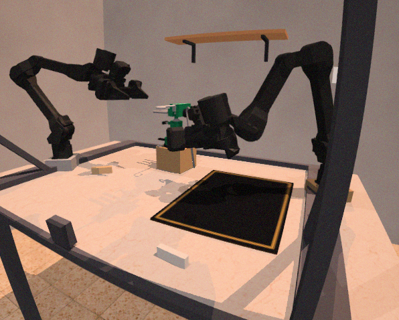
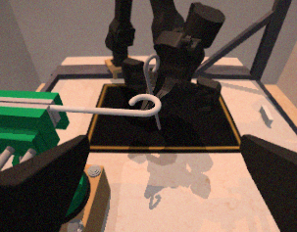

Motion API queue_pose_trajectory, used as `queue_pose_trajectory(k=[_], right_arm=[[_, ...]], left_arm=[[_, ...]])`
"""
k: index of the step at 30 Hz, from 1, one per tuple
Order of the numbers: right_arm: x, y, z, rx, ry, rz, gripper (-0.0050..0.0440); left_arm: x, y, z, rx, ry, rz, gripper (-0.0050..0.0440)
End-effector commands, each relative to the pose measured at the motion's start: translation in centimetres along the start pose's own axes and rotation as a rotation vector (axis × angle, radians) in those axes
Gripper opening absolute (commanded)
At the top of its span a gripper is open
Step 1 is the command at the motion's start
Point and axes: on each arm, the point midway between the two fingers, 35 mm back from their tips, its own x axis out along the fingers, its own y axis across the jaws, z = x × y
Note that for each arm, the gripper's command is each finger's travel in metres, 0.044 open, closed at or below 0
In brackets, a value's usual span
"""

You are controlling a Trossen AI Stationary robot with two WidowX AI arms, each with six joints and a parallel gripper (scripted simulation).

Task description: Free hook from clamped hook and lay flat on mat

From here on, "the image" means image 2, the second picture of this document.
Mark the black rectangular mat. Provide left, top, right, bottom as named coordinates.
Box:
left=86, top=83, right=241, bottom=154

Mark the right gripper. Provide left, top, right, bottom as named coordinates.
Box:
left=121, top=57, right=222, bottom=116

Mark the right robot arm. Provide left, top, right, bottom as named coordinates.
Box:
left=105, top=0, right=225, bottom=75

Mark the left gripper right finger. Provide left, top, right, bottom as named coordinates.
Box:
left=239, top=134, right=297, bottom=232

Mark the grey round bolt head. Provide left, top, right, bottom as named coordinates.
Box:
left=87, top=164, right=101, bottom=177
left=67, top=218, right=84, bottom=232

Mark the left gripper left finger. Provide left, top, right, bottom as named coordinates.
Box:
left=0, top=135, right=90, bottom=232

